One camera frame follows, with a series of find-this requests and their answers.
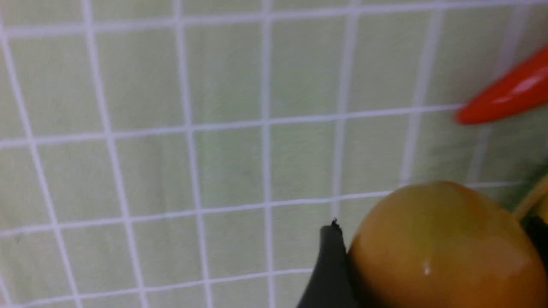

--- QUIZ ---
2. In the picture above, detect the orange yellow toy mango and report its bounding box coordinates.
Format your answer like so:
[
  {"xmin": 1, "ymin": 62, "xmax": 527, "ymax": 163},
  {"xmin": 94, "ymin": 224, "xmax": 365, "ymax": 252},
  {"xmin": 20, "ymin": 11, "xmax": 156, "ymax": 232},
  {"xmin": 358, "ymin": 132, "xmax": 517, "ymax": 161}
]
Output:
[{"xmin": 349, "ymin": 181, "xmax": 547, "ymax": 308}]

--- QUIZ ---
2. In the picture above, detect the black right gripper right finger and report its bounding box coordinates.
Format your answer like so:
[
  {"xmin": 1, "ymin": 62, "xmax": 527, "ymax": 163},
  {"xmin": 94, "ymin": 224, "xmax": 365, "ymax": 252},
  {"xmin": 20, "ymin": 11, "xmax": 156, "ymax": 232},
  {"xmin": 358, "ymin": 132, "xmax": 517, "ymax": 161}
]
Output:
[{"xmin": 522, "ymin": 215, "xmax": 548, "ymax": 274}]

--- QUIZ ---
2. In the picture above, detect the orange toy carrot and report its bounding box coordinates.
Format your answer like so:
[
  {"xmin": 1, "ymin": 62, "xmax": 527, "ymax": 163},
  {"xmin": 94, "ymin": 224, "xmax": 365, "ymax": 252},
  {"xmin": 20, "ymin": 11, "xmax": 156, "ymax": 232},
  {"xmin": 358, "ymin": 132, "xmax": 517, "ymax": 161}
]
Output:
[{"xmin": 455, "ymin": 47, "xmax": 548, "ymax": 125}]

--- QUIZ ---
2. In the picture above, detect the green checkered tablecloth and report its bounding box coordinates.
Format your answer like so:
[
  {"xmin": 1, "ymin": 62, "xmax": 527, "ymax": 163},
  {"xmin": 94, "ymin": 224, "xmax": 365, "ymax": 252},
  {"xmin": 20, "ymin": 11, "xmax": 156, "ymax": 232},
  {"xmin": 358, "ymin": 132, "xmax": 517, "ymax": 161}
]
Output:
[{"xmin": 1, "ymin": 0, "xmax": 547, "ymax": 308}]

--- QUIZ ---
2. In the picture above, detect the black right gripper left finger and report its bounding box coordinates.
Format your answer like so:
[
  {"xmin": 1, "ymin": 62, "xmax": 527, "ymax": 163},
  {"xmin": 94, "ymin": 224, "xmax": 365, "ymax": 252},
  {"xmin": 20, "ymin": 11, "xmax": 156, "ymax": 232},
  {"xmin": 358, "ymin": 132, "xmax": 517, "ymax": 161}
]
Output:
[{"xmin": 297, "ymin": 219, "xmax": 359, "ymax": 308}]

